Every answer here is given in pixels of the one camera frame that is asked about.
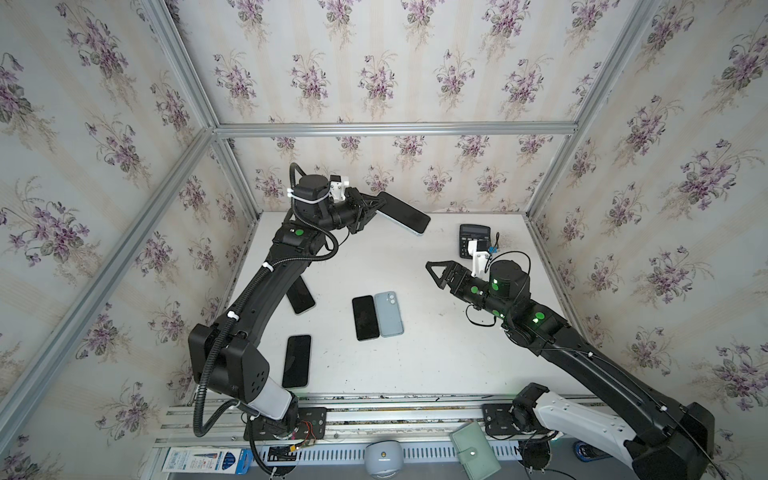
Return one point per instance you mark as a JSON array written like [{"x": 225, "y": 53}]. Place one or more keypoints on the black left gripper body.
[{"x": 365, "y": 207}]

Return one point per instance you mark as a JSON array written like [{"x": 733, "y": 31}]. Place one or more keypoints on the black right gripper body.
[{"x": 452, "y": 279}]

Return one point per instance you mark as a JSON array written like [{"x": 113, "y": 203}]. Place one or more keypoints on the white perforated cable tray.
[{"x": 354, "y": 454}]

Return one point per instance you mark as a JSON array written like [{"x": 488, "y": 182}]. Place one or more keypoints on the blue white box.
[{"x": 208, "y": 460}]

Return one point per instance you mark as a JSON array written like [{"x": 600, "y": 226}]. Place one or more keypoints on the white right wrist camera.
[{"x": 479, "y": 256}]

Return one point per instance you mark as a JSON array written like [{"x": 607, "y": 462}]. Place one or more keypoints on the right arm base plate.
[{"x": 503, "y": 421}]

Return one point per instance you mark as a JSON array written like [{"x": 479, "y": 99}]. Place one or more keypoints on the light blue phone case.
[{"x": 388, "y": 314}]

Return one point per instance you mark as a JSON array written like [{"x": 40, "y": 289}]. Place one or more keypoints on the green wallet pouch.
[{"x": 474, "y": 452}]

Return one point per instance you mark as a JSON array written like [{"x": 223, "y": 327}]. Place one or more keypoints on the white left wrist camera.
[{"x": 337, "y": 187}]

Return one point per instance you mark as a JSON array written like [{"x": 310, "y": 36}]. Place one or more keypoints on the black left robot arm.
[{"x": 228, "y": 368}]

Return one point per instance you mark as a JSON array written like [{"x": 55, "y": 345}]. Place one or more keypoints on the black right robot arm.
[{"x": 652, "y": 433}]

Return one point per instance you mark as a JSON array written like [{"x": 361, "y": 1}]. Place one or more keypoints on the black phone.
[
  {"x": 297, "y": 362},
  {"x": 299, "y": 297}
]

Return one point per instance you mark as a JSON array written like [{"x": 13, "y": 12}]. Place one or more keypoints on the black round puck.
[{"x": 535, "y": 455}]

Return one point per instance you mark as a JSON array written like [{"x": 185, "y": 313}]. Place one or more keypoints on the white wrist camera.
[
  {"x": 337, "y": 187},
  {"x": 479, "y": 256}
]

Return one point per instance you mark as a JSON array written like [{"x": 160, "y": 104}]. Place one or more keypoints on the blue handheld device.
[{"x": 588, "y": 453}]

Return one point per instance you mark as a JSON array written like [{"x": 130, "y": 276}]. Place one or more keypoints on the black desk calculator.
[{"x": 481, "y": 234}]

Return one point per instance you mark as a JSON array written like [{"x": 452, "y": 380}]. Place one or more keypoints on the grey round device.
[{"x": 384, "y": 459}]

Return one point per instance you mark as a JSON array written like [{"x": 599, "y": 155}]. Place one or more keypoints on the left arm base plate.
[{"x": 303, "y": 423}]

